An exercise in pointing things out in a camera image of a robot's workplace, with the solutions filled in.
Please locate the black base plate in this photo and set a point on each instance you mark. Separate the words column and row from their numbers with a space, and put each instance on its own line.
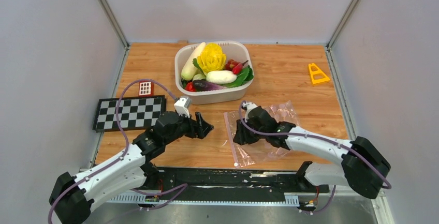
column 231, row 185

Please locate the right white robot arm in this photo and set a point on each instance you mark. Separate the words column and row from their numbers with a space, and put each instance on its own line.
column 354, row 163

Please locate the red toy chili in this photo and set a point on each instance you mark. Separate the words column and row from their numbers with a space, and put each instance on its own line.
column 234, row 66

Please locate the yellow toy cabbage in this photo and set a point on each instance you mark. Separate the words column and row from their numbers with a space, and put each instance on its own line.
column 211, row 58

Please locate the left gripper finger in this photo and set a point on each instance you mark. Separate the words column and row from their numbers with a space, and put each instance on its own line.
column 199, row 121
column 205, row 127

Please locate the green toy leaf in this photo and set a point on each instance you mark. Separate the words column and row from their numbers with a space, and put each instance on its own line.
column 243, row 77

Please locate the white plastic basket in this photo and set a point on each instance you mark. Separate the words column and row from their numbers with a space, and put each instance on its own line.
column 232, row 49

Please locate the red toy tomato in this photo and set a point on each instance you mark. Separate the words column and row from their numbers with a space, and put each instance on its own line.
column 190, row 87

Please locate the black white checkerboard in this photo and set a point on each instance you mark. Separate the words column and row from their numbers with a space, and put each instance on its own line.
column 135, row 113

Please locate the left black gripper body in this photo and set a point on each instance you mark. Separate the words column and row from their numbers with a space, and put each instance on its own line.
column 185, row 127

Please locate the purple toy eggplant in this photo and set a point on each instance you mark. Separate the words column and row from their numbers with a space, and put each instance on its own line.
column 204, row 85

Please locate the long white toy radish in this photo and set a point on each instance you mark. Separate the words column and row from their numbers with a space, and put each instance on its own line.
column 189, row 70

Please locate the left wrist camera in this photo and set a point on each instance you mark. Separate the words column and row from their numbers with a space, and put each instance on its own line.
column 182, row 105

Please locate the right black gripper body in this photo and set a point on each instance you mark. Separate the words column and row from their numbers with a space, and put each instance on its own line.
column 256, row 137

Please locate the red white grid block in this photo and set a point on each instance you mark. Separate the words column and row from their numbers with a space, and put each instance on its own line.
column 146, row 88

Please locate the yellow plastic triangle frame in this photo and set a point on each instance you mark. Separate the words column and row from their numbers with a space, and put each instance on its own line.
column 317, row 76

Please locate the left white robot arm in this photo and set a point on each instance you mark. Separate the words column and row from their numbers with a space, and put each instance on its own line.
column 75, row 197

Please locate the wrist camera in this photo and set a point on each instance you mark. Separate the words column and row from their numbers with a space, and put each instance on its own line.
column 182, row 105
column 248, row 106

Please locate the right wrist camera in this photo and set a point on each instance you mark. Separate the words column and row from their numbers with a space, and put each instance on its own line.
column 248, row 106

